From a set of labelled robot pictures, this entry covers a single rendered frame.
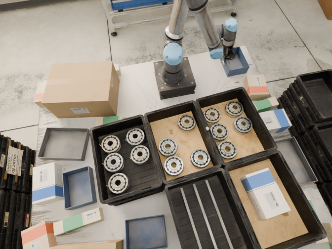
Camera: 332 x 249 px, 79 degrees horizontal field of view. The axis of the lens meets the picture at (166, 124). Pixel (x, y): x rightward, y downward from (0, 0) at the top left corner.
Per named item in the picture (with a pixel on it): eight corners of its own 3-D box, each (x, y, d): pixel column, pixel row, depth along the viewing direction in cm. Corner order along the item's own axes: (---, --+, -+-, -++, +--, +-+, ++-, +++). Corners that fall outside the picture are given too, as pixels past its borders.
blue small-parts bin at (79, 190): (97, 202, 114) (92, 201, 108) (70, 210, 112) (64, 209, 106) (92, 168, 122) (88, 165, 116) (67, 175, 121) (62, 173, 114)
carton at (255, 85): (242, 81, 146) (246, 74, 139) (259, 81, 146) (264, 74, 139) (246, 100, 139) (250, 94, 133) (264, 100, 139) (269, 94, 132)
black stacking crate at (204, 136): (145, 122, 122) (143, 113, 112) (192, 109, 125) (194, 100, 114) (164, 188, 105) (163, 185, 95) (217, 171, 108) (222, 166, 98)
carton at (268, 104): (270, 101, 139) (274, 96, 133) (274, 108, 136) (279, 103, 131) (238, 110, 136) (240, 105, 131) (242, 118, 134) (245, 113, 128)
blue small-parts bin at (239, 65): (218, 56, 157) (220, 49, 150) (236, 53, 158) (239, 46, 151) (227, 76, 148) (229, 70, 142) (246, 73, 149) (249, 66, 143)
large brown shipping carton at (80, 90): (58, 118, 137) (40, 103, 119) (65, 82, 150) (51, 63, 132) (116, 116, 137) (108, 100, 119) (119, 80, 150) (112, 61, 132)
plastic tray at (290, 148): (260, 146, 125) (263, 143, 121) (290, 139, 127) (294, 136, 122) (279, 190, 114) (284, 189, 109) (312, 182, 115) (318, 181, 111)
